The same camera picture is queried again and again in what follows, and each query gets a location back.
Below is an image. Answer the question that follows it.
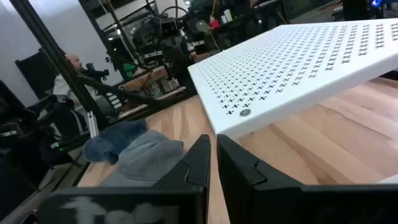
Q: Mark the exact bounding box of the black equipment stack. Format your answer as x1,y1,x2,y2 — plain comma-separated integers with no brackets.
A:
0,79,81,187

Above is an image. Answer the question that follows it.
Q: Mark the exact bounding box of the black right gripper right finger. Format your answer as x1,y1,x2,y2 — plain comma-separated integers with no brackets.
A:
216,134,398,224

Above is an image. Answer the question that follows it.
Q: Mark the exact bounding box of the wooden bench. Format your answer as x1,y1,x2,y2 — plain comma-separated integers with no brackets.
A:
119,66,170,91

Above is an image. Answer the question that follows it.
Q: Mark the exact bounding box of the black panel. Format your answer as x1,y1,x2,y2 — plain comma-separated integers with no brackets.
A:
15,49,60,100

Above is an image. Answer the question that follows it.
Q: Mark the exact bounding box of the black camera device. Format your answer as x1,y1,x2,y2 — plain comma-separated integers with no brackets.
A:
82,63,110,80

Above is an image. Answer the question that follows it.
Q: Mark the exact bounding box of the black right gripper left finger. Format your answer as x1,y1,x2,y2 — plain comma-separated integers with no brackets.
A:
39,134,211,224

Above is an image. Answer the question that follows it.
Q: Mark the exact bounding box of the white perforated metal shelf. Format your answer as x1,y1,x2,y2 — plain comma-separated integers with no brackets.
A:
187,17,398,185

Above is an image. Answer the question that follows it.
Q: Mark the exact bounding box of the silver corner bracket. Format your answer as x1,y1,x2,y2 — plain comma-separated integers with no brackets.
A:
86,111,100,138

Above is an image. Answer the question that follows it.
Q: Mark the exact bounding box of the person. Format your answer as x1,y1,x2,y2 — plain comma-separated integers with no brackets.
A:
51,53,100,110

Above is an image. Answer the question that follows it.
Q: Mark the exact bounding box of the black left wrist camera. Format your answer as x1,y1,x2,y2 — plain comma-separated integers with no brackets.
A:
159,17,179,39

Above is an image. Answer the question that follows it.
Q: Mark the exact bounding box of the light grey baseball cap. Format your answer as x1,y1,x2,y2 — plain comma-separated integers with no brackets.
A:
99,129,185,188

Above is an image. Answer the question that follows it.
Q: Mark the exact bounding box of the green object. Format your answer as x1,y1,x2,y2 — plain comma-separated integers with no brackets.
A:
123,62,138,79

